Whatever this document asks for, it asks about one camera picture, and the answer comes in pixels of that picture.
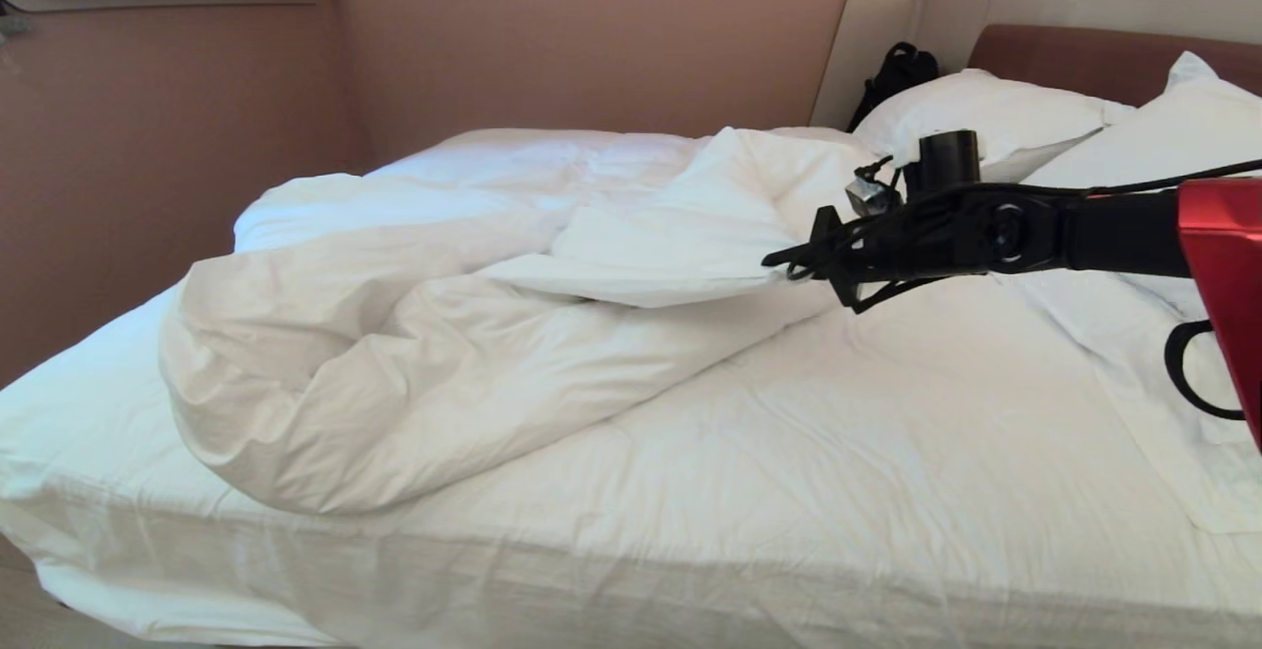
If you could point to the white bed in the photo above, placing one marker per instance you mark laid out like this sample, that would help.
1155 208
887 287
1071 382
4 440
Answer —
808 491

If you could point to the white rumpled duvet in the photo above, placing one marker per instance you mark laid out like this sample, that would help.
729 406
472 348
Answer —
414 373

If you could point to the black backpack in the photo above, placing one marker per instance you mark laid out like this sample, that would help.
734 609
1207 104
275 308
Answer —
892 77

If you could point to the white pillow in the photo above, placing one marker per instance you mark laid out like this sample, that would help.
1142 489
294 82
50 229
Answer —
986 111
1183 126

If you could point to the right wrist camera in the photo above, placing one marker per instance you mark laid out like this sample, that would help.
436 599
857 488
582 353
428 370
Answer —
872 195

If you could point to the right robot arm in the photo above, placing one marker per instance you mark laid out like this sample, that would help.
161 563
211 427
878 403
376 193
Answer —
1124 230

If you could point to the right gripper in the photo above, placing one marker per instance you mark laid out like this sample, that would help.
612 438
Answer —
887 245

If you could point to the brown padded headboard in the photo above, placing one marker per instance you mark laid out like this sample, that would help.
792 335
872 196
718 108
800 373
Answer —
1085 62

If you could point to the beige headboard panel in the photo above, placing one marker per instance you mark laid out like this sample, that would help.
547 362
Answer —
868 33

